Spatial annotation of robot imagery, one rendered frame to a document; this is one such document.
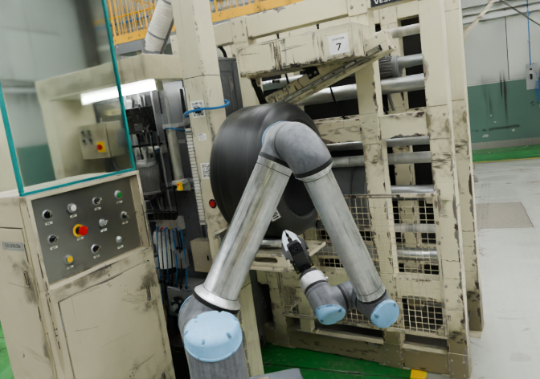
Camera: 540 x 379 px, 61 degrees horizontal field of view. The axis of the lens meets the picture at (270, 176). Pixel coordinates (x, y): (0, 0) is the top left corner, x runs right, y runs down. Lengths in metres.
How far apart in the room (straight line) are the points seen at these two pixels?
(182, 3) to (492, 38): 9.45
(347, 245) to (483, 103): 9.84
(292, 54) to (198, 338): 1.38
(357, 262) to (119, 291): 1.17
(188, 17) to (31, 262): 1.21
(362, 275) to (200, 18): 1.36
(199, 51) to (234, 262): 1.10
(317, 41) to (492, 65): 9.17
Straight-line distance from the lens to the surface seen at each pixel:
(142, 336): 2.30
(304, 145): 1.22
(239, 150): 1.80
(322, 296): 1.52
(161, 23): 2.69
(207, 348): 1.22
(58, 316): 2.01
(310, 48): 2.12
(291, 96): 2.31
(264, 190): 1.32
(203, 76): 2.12
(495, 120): 11.08
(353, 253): 1.33
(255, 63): 2.26
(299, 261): 1.59
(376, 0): 2.36
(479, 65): 11.11
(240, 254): 1.34
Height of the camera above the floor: 1.46
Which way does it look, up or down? 8 degrees down
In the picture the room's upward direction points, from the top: 8 degrees counter-clockwise
